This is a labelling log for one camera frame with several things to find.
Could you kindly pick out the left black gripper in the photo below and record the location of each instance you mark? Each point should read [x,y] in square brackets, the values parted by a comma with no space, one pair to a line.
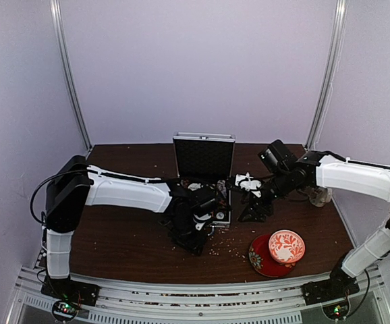
[194,245]

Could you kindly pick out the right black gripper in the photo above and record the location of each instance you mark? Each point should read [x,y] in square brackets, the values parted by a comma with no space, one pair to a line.
[254,208]

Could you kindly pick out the aluminium poker case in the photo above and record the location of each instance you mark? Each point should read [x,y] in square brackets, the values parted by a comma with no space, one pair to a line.
[208,157]

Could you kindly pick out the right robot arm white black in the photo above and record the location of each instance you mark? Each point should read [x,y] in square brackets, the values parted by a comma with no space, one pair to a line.
[359,188]

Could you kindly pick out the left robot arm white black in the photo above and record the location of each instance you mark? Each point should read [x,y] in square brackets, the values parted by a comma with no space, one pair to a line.
[59,202]

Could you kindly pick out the orange white patterned bowl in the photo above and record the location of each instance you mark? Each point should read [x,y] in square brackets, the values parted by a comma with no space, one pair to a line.
[286,246]

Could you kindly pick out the white dealer button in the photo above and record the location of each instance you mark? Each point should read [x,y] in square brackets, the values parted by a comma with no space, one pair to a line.
[194,186]

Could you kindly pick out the red floral plate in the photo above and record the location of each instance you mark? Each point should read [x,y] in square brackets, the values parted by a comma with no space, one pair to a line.
[263,263]

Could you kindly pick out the white patterned mug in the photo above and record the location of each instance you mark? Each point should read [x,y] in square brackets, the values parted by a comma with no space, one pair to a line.
[320,196]

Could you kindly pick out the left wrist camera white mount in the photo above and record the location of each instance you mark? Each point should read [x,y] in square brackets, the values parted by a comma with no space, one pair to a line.
[202,221]

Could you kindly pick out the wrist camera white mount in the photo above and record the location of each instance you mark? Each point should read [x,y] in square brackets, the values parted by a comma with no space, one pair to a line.
[248,183]
[202,221]

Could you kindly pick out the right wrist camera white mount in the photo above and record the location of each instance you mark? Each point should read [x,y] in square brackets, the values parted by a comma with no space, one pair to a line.
[248,183]

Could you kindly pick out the right aluminium frame post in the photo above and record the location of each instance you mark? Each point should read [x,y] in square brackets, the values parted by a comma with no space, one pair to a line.
[328,76]

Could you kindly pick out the aluminium frame post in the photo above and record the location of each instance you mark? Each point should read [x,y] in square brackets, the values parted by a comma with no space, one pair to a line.
[57,19]
[328,76]

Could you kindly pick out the front aluminium rail base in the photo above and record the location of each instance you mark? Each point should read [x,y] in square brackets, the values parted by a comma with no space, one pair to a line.
[277,301]

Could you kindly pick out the left aluminium frame post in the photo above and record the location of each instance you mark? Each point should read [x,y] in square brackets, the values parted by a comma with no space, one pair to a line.
[57,19]

